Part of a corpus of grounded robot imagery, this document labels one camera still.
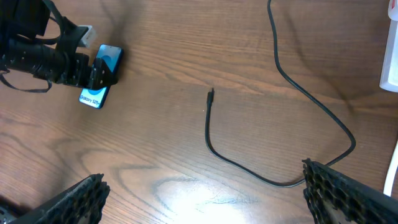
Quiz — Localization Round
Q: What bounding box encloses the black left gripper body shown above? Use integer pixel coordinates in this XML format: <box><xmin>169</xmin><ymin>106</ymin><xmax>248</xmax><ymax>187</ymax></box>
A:
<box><xmin>56</xmin><ymin>26</ymin><xmax>90</xmax><ymax>88</ymax></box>

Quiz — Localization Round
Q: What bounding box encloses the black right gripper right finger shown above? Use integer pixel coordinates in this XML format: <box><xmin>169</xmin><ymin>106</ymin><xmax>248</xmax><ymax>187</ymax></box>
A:
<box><xmin>303</xmin><ymin>159</ymin><xmax>397</xmax><ymax>223</ymax></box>

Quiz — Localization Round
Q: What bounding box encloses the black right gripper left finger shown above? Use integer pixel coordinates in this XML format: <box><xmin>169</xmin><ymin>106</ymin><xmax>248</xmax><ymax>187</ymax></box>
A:
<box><xmin>6</xmin><ymin>174</ymin><xmax>110</xmax><ymax>224</ymax></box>

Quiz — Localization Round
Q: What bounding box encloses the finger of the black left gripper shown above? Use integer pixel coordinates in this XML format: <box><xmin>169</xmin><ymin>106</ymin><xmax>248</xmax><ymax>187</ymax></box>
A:
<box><xmin>88</xmin><ymin>58</ymin><xmax>118</xmax><ymax>90</ymax></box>

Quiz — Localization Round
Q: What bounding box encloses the blue Galaxy smartphone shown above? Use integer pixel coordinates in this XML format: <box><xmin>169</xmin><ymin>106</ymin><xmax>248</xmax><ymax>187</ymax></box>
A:
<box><xmin>79</xmin><ymin>44</ymin><xmax>123</xmax><ymax>109</ymax></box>

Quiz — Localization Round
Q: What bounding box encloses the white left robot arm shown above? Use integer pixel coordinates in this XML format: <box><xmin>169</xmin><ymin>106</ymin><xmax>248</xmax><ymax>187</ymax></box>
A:
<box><xmin>1</xmin><ymin>0</ymin><xmax>118</xmax><ymax>90</ymax></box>

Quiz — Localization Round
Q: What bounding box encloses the white power strip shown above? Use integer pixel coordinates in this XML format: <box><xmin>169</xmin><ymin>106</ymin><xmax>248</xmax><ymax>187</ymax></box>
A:
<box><xmin>379</xmin><ymin>0</ymin><xmax>397</xmax><ymax>93</ymax></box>

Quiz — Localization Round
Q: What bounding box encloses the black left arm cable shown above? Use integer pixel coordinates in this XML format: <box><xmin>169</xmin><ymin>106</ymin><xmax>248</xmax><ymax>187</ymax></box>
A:
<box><xmin>0</xmin><ymin>70</ymin><xmax>53</xmax><ymax>94</ymax></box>

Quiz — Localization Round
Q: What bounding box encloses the black charger cable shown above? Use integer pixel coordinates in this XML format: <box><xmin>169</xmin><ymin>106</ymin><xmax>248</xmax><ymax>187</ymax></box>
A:
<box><xmin>204</xmin><ymin>0</ymin><xmax>357</xmax><ymax>189</ymax></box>

